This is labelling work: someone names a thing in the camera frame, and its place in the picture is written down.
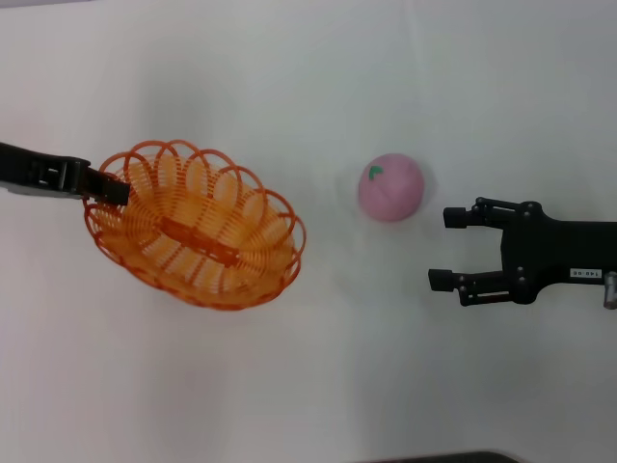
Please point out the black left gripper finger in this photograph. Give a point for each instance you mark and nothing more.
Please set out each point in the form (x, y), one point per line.
(108, 190)

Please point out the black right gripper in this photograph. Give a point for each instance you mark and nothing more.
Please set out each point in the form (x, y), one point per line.
(544, 251)

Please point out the pink toy peach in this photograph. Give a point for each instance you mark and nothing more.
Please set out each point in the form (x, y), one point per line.
(391, 190)

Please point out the silver connector plug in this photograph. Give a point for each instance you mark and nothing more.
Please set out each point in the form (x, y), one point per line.
(610, 289)

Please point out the dark robot torso edge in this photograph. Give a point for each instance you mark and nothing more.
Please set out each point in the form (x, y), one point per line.
(448, 458)

